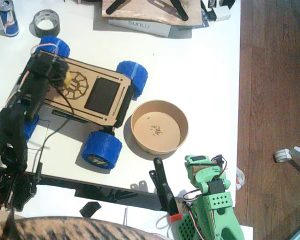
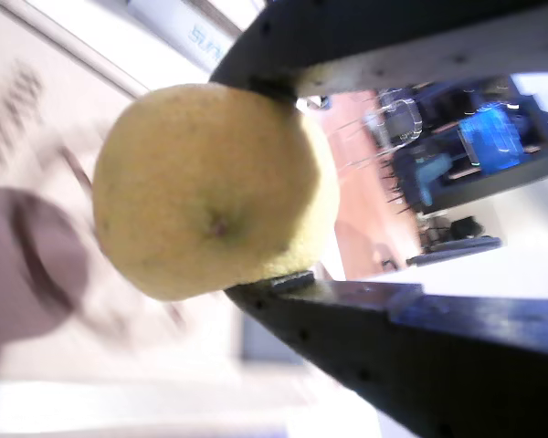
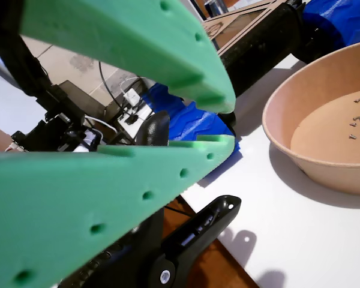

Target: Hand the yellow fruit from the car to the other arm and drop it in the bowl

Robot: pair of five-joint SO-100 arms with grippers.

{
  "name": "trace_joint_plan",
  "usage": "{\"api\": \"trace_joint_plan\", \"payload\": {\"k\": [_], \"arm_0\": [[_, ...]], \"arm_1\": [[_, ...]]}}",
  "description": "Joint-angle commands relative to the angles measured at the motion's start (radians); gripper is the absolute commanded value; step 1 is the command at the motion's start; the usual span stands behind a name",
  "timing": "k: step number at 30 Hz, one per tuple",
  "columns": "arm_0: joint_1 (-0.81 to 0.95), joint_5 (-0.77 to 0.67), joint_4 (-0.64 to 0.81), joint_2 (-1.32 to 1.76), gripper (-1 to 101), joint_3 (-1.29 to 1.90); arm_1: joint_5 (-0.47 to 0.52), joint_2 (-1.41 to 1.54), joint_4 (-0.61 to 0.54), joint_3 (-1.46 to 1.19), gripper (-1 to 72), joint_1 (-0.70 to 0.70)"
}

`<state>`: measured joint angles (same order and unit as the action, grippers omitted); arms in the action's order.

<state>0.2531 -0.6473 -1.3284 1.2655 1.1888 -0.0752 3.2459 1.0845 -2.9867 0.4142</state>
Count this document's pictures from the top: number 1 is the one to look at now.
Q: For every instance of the green perforated arm base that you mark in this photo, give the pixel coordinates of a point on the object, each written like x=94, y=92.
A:
x=186, y=226

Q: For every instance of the white ribbed furniture foot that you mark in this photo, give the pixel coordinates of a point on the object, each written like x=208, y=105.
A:
x=282, y=155

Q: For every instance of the small black table clamp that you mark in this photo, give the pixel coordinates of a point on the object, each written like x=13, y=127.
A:
x=38, y=172

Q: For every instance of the grey duct tape roll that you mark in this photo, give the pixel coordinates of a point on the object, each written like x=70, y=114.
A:
x=40, y=30

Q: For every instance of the blue rover wheel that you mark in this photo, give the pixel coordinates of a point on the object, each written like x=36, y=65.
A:
x=135, y=77
x=57, y=46
x=31, y=127
x=102, y=150

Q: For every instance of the black clamp with red tip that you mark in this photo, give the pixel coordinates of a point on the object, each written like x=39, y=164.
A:
x=165, y=185

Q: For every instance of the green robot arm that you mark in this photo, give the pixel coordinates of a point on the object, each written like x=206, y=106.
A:
x=223, y=221

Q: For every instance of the blue silver drink can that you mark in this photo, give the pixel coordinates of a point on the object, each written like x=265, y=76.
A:
x=8, y=20

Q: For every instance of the dark labelled package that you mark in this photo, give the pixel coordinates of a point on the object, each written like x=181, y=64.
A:
x=207, y=15

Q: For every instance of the white Sunlu box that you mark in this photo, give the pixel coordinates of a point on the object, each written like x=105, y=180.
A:
x=145, y=27

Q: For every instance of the white red wrapper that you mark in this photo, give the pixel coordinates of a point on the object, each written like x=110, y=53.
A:
x=240, y=178

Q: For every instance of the black perforated arm base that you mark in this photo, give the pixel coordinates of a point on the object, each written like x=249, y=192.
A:
x=20, y=191

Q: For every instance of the black wedge shaped piece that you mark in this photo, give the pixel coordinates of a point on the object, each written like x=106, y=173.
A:
x=90, y=209

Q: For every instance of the brown wooden board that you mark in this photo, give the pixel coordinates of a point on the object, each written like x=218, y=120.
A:
x=145, y=12

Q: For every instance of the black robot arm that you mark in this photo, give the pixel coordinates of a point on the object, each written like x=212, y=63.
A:
x=12, y=130

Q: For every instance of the white rectangular block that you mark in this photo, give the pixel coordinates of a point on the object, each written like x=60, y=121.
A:
x=222, y=13

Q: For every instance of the black flat strip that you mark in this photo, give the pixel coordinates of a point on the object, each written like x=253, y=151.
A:
x=116, y=6
x=180, y=10

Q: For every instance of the round wooden bowl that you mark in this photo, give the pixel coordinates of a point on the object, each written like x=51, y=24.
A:
x=160, y=127

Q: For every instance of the brown striped fabric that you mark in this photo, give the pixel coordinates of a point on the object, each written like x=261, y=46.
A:
x=65, y=228

